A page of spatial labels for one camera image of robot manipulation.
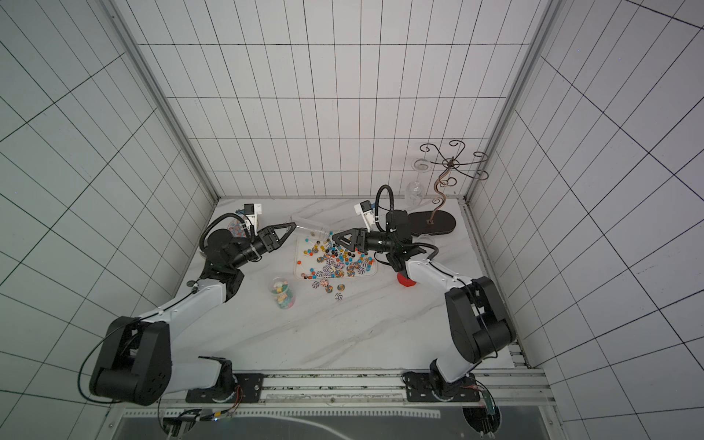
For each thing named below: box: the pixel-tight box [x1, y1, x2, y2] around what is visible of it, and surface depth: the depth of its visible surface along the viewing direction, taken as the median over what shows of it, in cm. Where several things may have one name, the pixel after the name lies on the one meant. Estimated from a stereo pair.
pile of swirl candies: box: [311, 256, 368, 302], surface depth 97 cm
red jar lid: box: [396, 272, 417, 287], surface depth 94 cm
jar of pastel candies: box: [268, 276, 297, 310], surface depth 85 cm
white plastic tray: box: [295, 231, 378, 281], surface depth 100 cm
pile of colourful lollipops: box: [297, 231, 375, 279], surface depth 100 cm
